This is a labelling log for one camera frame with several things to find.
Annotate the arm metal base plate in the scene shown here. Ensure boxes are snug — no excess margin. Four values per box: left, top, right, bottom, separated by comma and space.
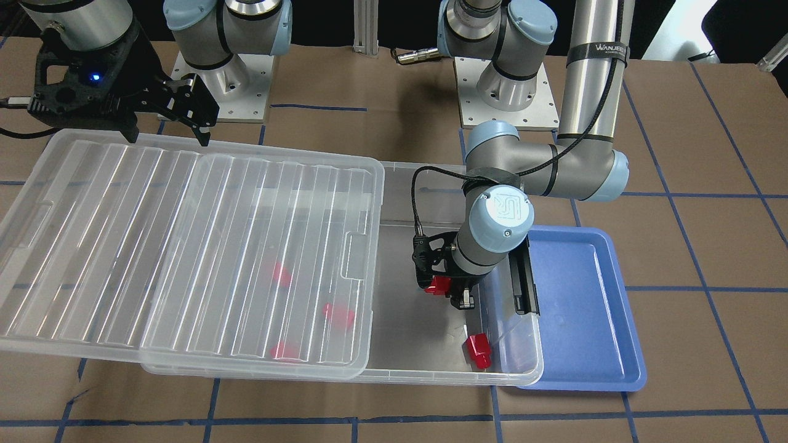
172, 53, 276, 123
454, 58, 560, 131

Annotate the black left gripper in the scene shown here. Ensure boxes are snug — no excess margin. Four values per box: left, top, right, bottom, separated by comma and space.
414, 231, 493, 309

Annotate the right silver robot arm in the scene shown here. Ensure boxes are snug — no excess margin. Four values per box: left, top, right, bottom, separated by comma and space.
2, 1, 292, 146

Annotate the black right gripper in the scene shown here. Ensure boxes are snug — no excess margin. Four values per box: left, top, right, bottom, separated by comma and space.
27, 25, 220, 148

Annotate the clear plastic storage box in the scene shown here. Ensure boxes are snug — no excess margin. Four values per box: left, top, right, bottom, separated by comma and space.
142, 161, 545, 387

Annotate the red block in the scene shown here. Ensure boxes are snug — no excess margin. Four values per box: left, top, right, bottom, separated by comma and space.
267, 340, 302, 362
465, 333, 493, 370
323, 303, 356, 330
424, 275, 451, 297
271, 261, 292, 289

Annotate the clear ribbed box lid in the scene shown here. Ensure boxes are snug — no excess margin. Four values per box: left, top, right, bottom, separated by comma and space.
1, 130, 385, 380

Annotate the blue plastic tray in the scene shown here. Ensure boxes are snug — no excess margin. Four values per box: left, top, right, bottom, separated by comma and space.
480, 225, 647, 392

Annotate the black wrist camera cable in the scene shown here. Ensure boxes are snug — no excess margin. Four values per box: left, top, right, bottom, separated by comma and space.
411, 37, 622, 247

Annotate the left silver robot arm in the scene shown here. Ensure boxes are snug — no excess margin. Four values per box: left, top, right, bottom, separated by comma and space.
412, 1, 634, 309

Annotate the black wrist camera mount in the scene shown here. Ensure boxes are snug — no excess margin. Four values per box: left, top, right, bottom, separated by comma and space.
509, 241, 541, 315

